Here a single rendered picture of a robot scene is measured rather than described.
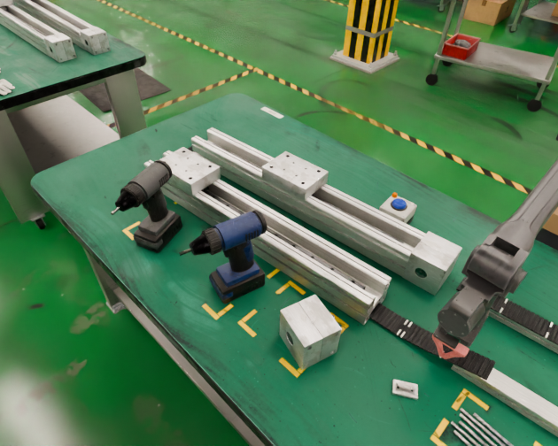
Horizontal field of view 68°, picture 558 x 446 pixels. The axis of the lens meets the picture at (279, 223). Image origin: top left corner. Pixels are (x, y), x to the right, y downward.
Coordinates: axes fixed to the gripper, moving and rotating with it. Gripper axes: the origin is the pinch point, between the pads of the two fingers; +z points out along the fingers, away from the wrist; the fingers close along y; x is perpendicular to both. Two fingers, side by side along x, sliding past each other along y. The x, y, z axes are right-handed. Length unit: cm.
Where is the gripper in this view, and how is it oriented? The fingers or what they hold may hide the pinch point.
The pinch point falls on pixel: (451, 342)
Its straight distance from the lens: 98.2
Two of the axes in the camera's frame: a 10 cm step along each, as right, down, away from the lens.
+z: -0.2, 7.3, 6.8
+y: -6.4, 5.2, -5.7
